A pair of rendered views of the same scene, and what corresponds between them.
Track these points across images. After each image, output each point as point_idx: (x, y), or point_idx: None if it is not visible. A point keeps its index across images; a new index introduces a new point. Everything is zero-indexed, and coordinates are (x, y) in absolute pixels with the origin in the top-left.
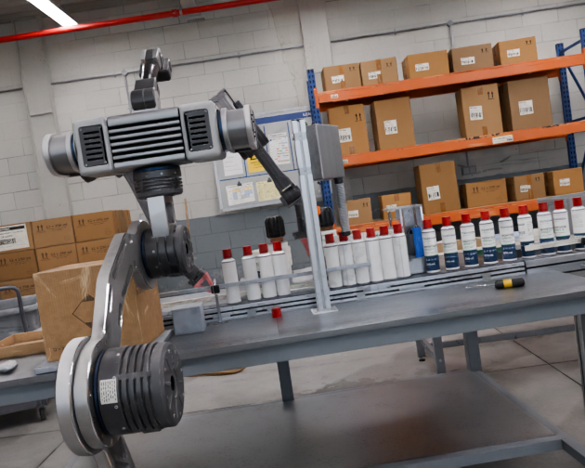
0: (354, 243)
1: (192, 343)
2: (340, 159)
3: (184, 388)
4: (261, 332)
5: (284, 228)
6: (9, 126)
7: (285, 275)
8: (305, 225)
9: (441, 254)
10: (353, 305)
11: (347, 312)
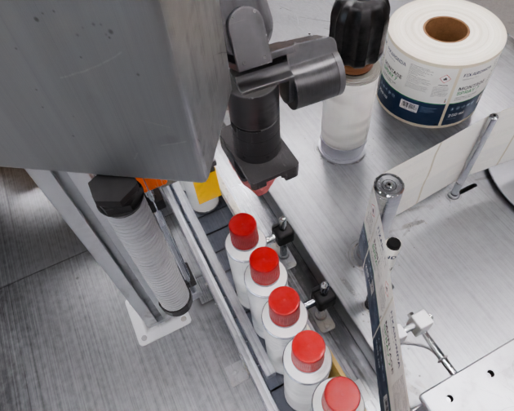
0: (262, 311)
1: None
2: (148, 110)
3: None
4: (8, 258)
5: (363, 54)
6: None
7: (175, 190)
8: (234, 141)
9: None
10: (189, 365)
11: (110, 378)
